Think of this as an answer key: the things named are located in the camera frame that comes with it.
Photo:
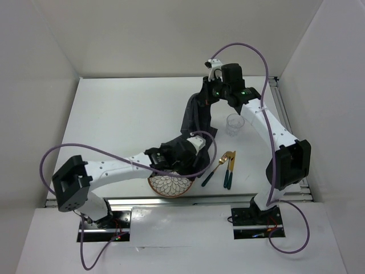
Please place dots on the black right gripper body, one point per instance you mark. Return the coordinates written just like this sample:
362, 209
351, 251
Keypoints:
218, 89

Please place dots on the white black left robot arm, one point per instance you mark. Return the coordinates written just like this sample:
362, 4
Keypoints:
75, 182

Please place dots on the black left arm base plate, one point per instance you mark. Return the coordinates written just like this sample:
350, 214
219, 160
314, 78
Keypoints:
118, 227

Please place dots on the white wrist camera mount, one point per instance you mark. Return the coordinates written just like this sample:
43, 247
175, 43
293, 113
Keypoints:
198, 142
214, 66

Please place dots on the dark grey checked cloth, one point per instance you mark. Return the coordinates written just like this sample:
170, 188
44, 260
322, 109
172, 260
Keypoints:
197, 118

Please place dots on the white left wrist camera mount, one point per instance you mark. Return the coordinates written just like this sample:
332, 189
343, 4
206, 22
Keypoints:
198, 142

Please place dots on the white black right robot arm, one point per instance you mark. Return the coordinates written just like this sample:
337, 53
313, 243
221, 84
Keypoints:
254, 113

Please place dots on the gold knife green handle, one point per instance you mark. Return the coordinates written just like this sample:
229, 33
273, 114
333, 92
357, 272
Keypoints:
231, 168

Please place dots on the floral patterned plate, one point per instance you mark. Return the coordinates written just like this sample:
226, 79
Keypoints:
169, 187

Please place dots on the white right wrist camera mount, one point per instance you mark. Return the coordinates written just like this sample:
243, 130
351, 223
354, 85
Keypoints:
214, 66

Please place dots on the gold spoon green handle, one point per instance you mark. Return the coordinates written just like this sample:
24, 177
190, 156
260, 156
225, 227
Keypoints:
221, 161

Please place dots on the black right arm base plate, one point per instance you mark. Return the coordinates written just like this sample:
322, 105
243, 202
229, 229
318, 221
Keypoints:
245, 226

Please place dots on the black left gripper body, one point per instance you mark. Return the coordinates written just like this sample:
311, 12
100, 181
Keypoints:
186, 167

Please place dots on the gold fork green handle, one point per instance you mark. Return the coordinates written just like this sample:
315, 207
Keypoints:
229, 156

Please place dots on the clear drinking glass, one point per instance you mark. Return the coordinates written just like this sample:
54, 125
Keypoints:
234, 124

